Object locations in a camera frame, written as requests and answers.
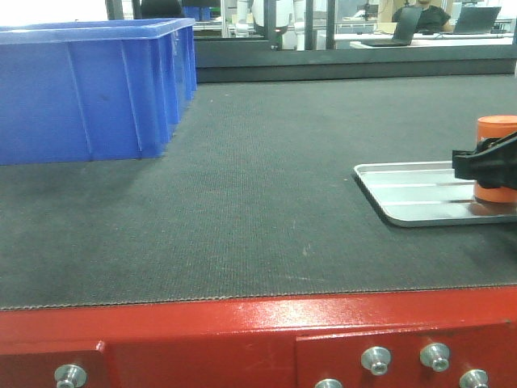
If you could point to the white humanoid robot background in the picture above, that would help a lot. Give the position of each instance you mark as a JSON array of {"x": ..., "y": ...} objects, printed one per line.
[{"x": 272, "y": 16}]

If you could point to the silver tray on conveyor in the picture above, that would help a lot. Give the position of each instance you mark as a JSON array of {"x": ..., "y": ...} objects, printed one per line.
[{"x": 418, "y": 194}]

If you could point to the black laptop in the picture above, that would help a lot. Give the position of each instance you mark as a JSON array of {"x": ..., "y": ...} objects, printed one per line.
[
  {"x": 475, "y": 20},
  {"x": 404, "y": 30}
]

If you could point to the red conveyor frame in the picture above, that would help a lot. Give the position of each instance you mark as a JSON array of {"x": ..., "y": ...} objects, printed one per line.
[{"x": 441, "y": 338}]

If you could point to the dark conveyor belt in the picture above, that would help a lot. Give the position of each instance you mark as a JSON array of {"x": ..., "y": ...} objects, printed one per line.
[{"x": 255, "y": 196}]

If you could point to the black laptop left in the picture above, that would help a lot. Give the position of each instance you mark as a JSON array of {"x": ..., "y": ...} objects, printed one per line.
[{"x": 404, "y": 30}]

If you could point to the blue plastic bin on conveyor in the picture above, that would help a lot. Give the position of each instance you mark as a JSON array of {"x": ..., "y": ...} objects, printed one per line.
[{"x": 88, "y": 91}]

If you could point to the person in black shirt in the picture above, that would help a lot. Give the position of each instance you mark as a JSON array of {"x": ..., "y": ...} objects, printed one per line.
[{"x": 432, "y": 19}]

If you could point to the black laptop right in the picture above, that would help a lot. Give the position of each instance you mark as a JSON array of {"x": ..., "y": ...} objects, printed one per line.
[{"x": 475, "y": 20}]

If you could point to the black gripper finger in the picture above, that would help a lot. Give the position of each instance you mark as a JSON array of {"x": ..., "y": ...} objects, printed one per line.
[{"x": 492, "y": 163}]

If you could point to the orange capacitor cylinder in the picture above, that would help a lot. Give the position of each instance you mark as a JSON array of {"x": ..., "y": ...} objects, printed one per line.
[{"x": 497, "y": 126}]

